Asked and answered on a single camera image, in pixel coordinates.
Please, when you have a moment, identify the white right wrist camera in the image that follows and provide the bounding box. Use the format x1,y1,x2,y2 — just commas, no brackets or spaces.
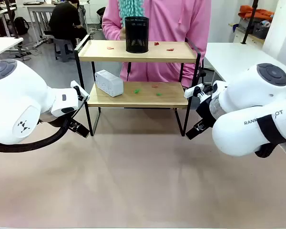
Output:
184,83,204,99

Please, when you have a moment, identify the white desk with grey legs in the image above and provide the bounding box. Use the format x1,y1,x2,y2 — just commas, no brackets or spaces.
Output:
26,2,57,46

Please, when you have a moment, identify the small white side table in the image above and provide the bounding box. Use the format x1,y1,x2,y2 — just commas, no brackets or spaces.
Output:
0,37,24,61

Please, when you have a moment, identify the large white side table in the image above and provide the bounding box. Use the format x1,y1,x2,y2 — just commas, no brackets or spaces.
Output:
204,42,286,83

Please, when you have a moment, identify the teal chenille duster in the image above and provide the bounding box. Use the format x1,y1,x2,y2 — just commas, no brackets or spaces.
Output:
117,0,141,27

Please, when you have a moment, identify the black chair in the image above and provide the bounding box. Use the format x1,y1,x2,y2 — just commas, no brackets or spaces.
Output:
198,63,215,87

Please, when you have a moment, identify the person's right forearm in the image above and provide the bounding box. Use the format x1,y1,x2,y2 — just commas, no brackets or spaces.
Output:
102,22,124,41

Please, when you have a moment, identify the grey stool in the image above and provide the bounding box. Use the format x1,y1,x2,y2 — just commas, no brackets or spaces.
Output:
53,38,77,63

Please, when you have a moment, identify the person's left forearm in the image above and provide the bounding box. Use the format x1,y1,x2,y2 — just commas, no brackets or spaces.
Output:
181,62,207,88

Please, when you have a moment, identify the seated person in black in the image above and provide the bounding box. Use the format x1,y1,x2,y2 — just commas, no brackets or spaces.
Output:
49,0,88,47

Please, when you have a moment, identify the black tripod pole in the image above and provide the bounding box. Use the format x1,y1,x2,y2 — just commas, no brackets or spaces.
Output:
5,0,23,40

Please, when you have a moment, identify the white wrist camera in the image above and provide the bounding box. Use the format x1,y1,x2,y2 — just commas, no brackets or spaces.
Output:
70,80,91,102
184,83,204,99

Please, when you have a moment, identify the black backpack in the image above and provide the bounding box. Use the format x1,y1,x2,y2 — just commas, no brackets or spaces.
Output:
13,16,30,36

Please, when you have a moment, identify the orange cloth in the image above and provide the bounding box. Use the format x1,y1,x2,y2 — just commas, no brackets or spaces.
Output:
237,5,275,21

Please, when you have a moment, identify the black mesh pen cup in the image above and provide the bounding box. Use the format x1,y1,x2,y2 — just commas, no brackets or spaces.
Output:
124,16,150,53

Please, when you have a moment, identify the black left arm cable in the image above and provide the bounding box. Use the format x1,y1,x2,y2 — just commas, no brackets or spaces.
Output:
0,116,71,153

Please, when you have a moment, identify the black storage crate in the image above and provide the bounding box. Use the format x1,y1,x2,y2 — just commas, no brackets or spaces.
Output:
252,21,270,39

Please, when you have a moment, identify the person in pink hoodie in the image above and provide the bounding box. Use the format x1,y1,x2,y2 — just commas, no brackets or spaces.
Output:
102,0,212,88

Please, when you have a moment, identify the two-tier wooden black-frame shelf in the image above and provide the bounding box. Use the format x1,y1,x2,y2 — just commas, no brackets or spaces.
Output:
73,34,202,137

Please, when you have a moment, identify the white rectangular speaker box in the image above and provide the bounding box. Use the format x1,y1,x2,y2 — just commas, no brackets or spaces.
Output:
95,69,124,98

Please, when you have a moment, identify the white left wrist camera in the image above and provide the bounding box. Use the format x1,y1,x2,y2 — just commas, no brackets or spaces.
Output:
70,80,91,102

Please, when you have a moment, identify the black stand pole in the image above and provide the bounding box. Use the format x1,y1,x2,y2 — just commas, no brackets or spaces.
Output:
240,0,260,45

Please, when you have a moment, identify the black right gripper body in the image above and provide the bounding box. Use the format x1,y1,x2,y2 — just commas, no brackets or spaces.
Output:
195,94,217,127

